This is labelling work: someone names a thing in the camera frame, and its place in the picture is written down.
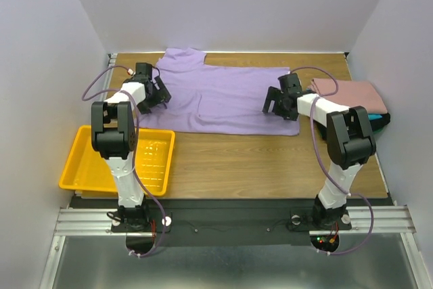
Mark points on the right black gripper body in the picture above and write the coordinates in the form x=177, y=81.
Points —
x=275, y=101

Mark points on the yellow plastic tray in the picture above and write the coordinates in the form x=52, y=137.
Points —
x=86, y=172

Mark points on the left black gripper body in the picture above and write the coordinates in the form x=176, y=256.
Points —
x=150, y=103

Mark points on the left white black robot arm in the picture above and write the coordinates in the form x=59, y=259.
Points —
x=115, y=135

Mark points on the pink folded t shirt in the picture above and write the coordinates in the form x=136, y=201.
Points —
x=325, y=86

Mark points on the black folded t shirt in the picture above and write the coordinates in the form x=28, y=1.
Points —
x=377, y=122

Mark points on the purple t shirt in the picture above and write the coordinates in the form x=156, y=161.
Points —
x=216, y=99

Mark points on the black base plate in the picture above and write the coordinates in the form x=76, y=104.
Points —
x=254, y=222

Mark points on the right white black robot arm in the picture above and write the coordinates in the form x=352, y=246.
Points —
x=349, y=140

